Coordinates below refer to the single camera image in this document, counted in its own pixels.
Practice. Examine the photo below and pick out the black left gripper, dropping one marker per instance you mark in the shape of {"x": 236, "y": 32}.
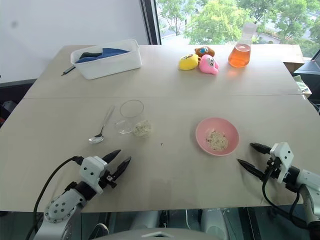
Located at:
{"x": 108, "y": 178}

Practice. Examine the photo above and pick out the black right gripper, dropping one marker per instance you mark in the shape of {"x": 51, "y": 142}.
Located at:
{"x": 273, "y": 170}

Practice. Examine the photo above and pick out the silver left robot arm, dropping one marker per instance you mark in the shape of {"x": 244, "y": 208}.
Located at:
{"x": 61, "y": 206}

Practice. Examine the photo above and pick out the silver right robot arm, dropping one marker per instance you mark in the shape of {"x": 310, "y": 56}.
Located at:
{"x": 310, "y": 182}

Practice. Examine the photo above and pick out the pile of grey-white powder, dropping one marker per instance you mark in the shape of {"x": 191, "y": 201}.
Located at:
{"x": 142, "y": 128}

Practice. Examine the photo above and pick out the white grainy food with bits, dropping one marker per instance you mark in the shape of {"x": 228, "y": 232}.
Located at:
{"x": 218, "y": 141}

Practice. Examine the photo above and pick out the silver metal spoon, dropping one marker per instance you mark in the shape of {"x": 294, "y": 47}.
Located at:
{"x": 96, "y": 139}

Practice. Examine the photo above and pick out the clear glass cup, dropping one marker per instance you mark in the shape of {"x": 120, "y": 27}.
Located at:
{"x": 130, "y": 125}

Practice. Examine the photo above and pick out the pink bowl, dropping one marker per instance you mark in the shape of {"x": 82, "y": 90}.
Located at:
{"x": 202, "y": 132}

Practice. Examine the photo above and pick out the white rounded robot leg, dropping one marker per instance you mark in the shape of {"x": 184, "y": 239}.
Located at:
{"x": 213, "y": 222}
{"x": 143, "y": 220}

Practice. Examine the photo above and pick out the dark shoe with white sole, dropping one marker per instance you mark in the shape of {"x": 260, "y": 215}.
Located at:
{"x": 101, "y": 228}

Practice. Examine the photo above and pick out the grey robot torso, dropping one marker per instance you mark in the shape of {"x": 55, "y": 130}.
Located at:
{"x": 160, "y": 234}

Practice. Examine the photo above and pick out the white plastic bin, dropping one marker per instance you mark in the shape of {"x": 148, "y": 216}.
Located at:
{"x": 112, "y": 63}

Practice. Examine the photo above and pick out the brown cardboard box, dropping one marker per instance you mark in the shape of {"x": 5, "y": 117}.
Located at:
{"x": 292, "y": 65}

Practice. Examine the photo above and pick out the black pen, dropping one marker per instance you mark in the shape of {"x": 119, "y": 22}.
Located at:
{"x": 68, "y": 70}

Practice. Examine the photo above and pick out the glass flask with orange liquid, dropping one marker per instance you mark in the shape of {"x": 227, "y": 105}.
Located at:
{"x": 239, "y": 56}

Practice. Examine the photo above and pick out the pink plush toy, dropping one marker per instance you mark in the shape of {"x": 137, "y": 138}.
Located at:
{"x": 208, "y": 64}

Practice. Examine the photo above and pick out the blue cloth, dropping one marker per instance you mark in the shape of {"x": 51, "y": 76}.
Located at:
{"x": 110, "y": 53}

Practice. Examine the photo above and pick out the black object in bin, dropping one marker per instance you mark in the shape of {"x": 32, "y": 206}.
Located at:
{"x": 90, "y": 54}

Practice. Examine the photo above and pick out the yellow plush toy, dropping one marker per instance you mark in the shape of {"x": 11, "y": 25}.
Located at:
{"x": 188, "y": 62}

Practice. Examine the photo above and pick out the brown plush toy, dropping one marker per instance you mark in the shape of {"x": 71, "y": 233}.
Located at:
{"x": 205, "y": 51}

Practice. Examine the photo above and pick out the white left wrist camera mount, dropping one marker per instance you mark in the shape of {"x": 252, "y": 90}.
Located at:
{"x": 92, "y": 170}

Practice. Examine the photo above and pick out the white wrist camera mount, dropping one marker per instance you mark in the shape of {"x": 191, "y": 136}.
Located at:
{"x": 282, "y": 156}
{"x": 92, "y": 170}

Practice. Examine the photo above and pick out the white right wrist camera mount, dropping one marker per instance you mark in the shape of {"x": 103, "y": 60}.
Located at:
{"x": 282, "y": 156}

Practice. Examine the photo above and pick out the black window frame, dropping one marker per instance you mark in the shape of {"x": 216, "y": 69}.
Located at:
{"x": 151, "y": 22}

